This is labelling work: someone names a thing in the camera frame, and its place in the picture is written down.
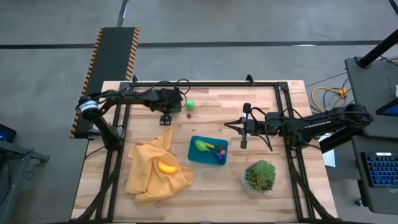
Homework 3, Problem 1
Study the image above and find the tablet with blue screen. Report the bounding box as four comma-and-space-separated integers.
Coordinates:
375, 98, 398, 118

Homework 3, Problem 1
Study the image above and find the grey desk with pole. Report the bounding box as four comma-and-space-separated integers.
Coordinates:
345, 57, 398, 139

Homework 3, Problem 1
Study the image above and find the dark device with blue light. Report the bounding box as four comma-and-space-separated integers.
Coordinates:
0, 123, 18, 144

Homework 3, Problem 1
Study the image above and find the black vertical pole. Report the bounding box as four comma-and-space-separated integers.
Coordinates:
356, 29, 398, 68

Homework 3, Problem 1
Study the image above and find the grey metal stand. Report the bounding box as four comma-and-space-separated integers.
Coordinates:
0, 139, 50, 224

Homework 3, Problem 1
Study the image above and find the yellow orange waffle cloth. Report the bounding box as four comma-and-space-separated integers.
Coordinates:
124, 126, 195, 205

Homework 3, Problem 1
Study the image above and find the black backlit keyboard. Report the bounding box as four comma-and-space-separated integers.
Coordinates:
360, 151, 398, 189

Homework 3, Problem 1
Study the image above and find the white paper sheet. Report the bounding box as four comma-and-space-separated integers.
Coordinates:
322, 133, 337, 168

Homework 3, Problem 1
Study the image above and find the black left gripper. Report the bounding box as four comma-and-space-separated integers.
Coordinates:
159, 105, 182, 126

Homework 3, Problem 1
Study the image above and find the black aluminium table frame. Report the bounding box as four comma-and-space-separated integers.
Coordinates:
71, 74, 338, 223

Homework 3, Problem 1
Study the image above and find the black diagonal support beam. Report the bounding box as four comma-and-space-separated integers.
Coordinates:
319, 124, 354, 154

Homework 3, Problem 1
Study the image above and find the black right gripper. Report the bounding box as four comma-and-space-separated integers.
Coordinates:
223, 102, 267, 149

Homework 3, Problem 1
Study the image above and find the grey desk with keyboard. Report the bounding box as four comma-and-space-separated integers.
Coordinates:
351, 135, 398, 216

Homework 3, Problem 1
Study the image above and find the black mat with hazard stripes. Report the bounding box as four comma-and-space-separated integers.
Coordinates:
70, 27, 141, 139

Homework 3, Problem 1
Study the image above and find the yellow cable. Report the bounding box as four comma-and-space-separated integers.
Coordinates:
312, 86, 348, 113

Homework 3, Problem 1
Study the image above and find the yellow toy banana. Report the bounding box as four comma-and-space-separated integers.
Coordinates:
157, 160, 178, 175

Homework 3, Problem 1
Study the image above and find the succulent in white patterned pot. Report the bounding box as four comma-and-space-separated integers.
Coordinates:
241, 159, 277, 195

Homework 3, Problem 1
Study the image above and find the teal plastic tupperware container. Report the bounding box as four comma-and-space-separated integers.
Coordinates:
187, 135, 229, 167

